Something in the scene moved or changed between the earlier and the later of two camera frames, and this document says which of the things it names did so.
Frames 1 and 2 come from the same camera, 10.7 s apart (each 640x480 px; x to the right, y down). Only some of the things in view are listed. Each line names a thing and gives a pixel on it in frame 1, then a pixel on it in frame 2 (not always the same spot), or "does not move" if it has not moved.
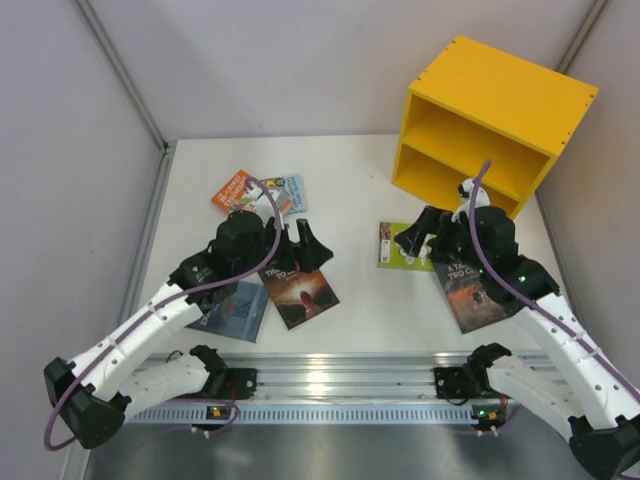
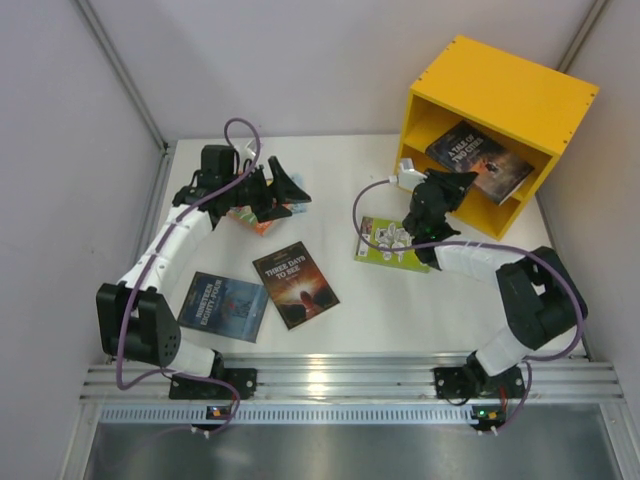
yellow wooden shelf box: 473,104 does not move
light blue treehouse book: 293,186 does not move
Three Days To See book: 296,295 does not move
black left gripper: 288,251 → 270,190
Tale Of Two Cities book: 464,285 → 498,171
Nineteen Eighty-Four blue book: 237,313 does not move
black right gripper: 439,240 → 439,185
